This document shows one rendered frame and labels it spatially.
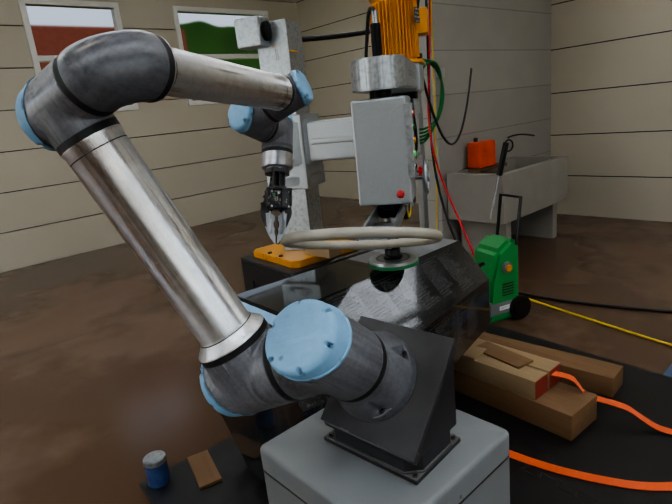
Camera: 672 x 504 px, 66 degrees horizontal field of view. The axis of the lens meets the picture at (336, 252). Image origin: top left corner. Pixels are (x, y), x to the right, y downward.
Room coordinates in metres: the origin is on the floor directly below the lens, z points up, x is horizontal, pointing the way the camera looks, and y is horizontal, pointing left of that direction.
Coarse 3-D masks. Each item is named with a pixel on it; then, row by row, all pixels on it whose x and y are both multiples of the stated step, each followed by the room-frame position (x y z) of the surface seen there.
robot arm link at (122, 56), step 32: (128, 32) 0.90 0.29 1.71; (64, 64) 0.86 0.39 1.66; (96, 64) 0.85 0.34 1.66; (128, 64) 0.87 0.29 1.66; (160, 64) 0.90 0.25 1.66; (192, 64) 1.00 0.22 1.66; (224, 64) 1.10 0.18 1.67; (96, 96) 0.86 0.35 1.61; (128, 96) 0.88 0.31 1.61; (160, 96) 0.93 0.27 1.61; (192, 96) 1.03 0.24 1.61; (224, 96) 1.10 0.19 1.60; (256, 96) 1.19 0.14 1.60; (288, 96) 1.31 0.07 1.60
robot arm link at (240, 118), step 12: (240, 108) 1.40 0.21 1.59; (252, 108) 1.39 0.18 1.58; (228, 120) 1.43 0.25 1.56; (240, 120) 1.39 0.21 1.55; (252, 120) 1.39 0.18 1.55; (264, 120) 1.39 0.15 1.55; (240, 132) 1.42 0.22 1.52; (252, 132) 1.42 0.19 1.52; (264, 132) 1.44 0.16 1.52; (276, 132) 1.47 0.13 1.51
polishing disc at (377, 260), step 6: (384, 252) 2.25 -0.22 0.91; (402, 252) 2.22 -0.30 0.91; (408, 252) 2.21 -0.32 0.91; (372, 258) 2.17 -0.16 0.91; (378, 258) 2.16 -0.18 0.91; (402, 258) 2.12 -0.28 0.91; (408, 258) 2.11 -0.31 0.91; (414, 258) 2.10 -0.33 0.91; (372, 264) 2.11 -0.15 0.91; (378, 264) 2.08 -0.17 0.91; (384, 264) 2.06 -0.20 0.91; (390, 264) 2.06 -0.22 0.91; (396, 264) 2.05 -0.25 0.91; (402, 264) 2.05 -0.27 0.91; (408, 264) 2.06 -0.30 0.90
